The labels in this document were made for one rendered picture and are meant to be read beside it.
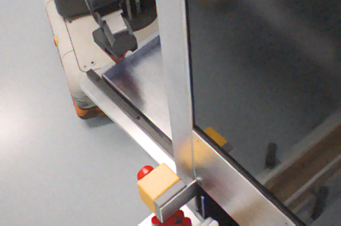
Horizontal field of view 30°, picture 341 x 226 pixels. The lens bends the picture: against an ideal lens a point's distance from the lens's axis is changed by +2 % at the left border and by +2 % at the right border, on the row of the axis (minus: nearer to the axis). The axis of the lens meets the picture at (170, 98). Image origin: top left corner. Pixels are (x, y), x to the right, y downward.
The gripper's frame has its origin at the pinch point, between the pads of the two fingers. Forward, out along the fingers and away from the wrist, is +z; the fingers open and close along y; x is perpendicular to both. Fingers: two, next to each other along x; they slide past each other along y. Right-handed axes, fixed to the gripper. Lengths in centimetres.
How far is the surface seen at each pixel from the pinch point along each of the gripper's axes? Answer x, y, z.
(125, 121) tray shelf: -9.2, 14.0, 2.4
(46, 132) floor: -8, -57, 91
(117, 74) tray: -1.9, 1.4, 2.3
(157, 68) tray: 6.7, 6.7, 2.2
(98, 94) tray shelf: -9.3, 3.1, 2.5
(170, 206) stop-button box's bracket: -19.0, 43.3, -10.5
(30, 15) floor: 23, -116, 92
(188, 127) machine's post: -12, 42, -30
